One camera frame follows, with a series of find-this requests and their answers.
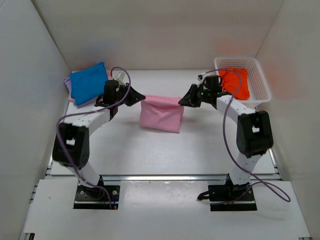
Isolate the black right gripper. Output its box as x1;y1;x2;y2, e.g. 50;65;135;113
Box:
178;84;211;109

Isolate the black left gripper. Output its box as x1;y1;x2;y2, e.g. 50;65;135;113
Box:
115;82;146;106

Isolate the pink t shirt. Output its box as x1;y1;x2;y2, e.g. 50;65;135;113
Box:
139;95;184;133

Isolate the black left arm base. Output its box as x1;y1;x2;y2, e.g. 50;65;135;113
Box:
73;179;121;210

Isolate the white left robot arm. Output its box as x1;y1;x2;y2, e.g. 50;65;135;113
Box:
52;80;146;199

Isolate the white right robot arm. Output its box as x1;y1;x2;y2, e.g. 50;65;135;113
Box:
178;75;274;200

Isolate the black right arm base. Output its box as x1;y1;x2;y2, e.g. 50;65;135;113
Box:
197;174;258;212

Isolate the salmon folded t shirt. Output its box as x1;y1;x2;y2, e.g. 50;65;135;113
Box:
64;70;112;105

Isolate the orange t shirt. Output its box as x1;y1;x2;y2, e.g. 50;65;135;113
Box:
218;67;250;101

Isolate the blue folded t shirt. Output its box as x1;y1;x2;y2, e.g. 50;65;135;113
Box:
69;62;109;106

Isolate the white plastic basket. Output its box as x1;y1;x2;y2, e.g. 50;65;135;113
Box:
214;56;272;108

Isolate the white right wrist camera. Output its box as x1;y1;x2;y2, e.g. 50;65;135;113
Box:
197;73;205;83

